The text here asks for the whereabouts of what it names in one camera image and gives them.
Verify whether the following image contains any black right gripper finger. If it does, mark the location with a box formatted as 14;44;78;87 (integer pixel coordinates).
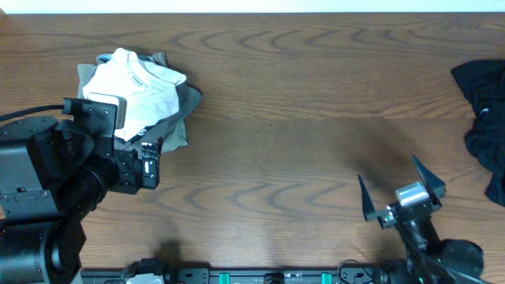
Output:
413;155;446;199
358;175;385;222

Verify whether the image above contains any white t-shirt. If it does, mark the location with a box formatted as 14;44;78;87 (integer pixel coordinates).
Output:
83;48;186;141

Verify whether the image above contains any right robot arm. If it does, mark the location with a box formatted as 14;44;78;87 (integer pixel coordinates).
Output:
358;157;485;284

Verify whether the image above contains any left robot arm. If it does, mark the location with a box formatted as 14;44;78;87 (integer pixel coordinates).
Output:
1;116;160;283

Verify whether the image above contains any black Nike t-shirt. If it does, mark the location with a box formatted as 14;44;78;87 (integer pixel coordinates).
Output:
129;126;151;143

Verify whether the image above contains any beige folded garment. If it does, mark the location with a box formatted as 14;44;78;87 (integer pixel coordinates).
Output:
77;52;189;155

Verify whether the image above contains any grey folded garment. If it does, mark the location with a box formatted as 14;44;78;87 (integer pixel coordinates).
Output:
77;52;204;153

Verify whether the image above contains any black crumpled garment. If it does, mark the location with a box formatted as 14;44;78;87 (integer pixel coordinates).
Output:
451;59;504;206

